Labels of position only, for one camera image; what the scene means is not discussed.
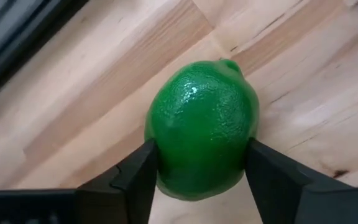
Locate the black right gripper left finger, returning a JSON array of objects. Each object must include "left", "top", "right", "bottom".
[{"left": 0, "top": 138, "right": 159, "bottom": 224}]

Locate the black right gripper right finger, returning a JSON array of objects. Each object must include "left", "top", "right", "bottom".
[{"left": 244, "top": 138, "right": 358, "bottom": 224}]

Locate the green lime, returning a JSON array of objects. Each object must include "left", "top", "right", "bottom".
[{"left": 144, "top": 58, "right": 260, "bottom": 202}]

